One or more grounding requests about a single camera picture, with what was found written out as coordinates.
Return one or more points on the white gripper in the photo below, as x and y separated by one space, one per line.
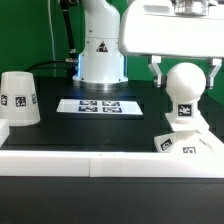
150 27

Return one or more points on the white lamp bulb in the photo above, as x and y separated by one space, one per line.
185 85

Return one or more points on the white lamp base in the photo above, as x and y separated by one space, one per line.
190 136

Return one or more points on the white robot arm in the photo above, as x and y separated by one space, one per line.
101 64

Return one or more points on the white lamp shade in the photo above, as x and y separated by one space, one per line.
18 99

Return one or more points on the white marker sheet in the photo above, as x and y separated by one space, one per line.
99 107

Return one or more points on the white left fence wall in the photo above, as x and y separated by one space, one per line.
4 130

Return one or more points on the white fence wall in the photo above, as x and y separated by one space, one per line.
113 164
4 130

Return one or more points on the white front fence wall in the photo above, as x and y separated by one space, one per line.
113 164

